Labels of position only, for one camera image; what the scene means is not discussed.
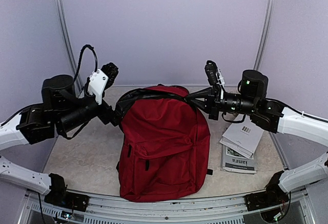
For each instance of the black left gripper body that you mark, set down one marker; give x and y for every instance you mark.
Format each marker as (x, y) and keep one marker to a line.
(106, 116)

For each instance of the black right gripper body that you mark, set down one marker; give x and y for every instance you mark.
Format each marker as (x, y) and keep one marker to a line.
(215, 108)

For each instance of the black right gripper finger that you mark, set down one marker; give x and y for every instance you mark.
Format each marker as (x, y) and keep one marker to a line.
(202, 105)
(204, 93)

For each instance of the white paper book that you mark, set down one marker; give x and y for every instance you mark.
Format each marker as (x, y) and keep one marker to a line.
(243, 138)

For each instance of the red student backpack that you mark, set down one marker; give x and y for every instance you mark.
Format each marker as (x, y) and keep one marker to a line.
(166, 145)

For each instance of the ianra magazine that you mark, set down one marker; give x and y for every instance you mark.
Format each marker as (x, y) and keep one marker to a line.
(232, 161)

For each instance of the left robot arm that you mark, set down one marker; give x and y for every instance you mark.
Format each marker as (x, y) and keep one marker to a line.
(60, 112)

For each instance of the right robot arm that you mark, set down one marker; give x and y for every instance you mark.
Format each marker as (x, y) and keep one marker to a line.
(270, 115)

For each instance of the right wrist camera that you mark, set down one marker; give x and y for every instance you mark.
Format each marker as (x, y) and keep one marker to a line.
(215, 78)

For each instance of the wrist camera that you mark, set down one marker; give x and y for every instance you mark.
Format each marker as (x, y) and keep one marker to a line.
(100, 79)
(215, 78)

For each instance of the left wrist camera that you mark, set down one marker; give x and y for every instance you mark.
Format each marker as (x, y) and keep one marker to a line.
(100, 79)

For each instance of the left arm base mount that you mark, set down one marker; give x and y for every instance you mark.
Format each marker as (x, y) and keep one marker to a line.
(61, 197)

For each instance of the aluminium front rail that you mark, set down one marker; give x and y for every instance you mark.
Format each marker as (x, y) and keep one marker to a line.
(219, 201)

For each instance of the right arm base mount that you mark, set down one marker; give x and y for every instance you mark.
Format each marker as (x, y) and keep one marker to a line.
(271, 196)

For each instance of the right aluminium frame post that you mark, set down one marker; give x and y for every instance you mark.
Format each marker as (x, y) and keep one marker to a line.
(264, 34)

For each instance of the aluminium frame post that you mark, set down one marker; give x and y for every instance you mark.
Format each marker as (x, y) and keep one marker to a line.
(264, 34)
(65, 33)

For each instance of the left aluminium frame post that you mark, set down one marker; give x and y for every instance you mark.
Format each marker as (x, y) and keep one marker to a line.
(65, 33)

